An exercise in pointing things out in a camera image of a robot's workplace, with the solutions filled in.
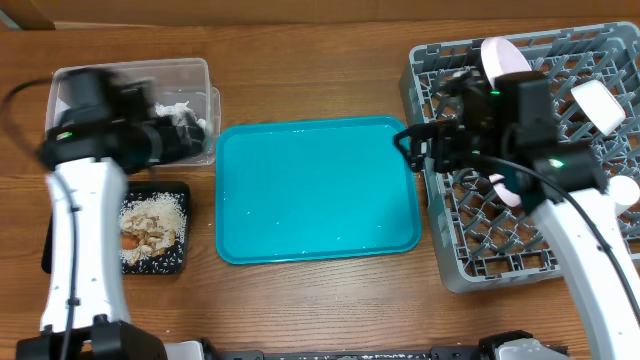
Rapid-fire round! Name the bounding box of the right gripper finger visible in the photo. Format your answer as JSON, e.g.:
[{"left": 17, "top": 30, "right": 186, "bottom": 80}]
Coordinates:
[
  {"left": 393, "top": 137, "right": 425, "bottom": 173},
  {"left": 394, "top": 123, "right": 438, "bottom": 143}
]

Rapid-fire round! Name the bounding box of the white tissue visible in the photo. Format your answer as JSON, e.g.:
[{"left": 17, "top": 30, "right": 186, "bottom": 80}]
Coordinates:
[
  {"left": 196, "top": 118, "right": 207, "bottom": 131},
  {"left": 154, "top": 102, "right": 198, "bottom": 126}
]

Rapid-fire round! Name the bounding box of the white bowl with food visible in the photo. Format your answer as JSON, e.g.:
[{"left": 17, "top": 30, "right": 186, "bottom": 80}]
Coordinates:
[{"left": 489, "top": 174, "right": 521, "bottom": 207}]

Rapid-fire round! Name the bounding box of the peanut shells and rice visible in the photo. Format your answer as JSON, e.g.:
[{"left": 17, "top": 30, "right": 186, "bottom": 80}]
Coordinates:
[{"left": 118, "top": 192, "right": 189, "bottom": 274}]

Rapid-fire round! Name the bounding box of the large white plate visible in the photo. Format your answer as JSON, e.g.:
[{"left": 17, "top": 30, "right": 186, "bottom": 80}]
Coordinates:
[{"left": 480, "top": 37, "right": 531, "bottom": 88}]

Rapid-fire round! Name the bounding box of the orange carrot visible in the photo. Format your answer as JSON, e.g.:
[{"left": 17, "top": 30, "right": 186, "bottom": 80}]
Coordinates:
[{"left": 121, "top": 234, "right": 140, "bottom": 250}]

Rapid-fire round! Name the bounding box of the small white bowl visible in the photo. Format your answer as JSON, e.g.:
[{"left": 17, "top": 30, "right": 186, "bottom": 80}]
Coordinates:
[{"left": 571, "top": 80, "right": 626, "bottom": 136}]

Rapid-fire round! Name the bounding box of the white cup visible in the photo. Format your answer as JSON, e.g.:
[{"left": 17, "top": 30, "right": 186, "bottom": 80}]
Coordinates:
[{"left": 607, "top": 175, "right": 639, "bottom": 216}]

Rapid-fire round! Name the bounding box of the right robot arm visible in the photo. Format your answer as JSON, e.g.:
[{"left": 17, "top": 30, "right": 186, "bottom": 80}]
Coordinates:
[{"left": 393, "top": 71, "right": 639, "bottom": 359}]

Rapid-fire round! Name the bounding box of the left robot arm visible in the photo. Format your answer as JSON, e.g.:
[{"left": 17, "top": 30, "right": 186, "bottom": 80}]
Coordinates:
[{"left": 16, "top": 67, "right": 217, "bottom": 359}]

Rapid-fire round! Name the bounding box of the grey dishwasher rack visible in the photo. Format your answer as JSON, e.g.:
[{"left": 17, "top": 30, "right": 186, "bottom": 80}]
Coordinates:
[{"left": 400, "top": 22, "right": 639, "bottom": 293}]

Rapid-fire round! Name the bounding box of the clear plastic bin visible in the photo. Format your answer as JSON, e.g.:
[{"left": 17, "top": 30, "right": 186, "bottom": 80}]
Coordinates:
[{"left": 39, "top": 58, "right": 219, "bottom": 174}]

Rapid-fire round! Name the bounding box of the teal serving tray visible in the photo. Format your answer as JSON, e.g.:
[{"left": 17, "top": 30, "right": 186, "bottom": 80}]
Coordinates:
[{"left": 215, "top": 115, "right": 422, "bottom": 265}]

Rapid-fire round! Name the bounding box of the black plastic tray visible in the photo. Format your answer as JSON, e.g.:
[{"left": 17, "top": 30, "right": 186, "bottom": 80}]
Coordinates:
[{"left": 40, "top": 181, "right": 192, "bottom": 276}]

